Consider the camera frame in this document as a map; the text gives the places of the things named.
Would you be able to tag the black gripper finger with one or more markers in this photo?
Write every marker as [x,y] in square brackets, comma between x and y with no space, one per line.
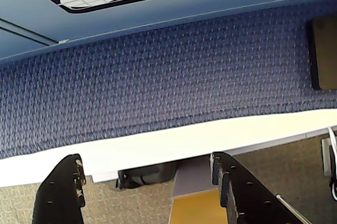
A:
[58,195]
[247,197]

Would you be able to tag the thin metal rod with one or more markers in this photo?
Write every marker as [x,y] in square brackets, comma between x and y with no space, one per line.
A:
[292,207]

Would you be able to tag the yellow wooden board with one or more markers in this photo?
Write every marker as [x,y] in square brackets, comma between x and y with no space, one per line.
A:
[194,208]

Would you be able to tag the white board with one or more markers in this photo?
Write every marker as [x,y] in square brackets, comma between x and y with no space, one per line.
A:
[163,142]

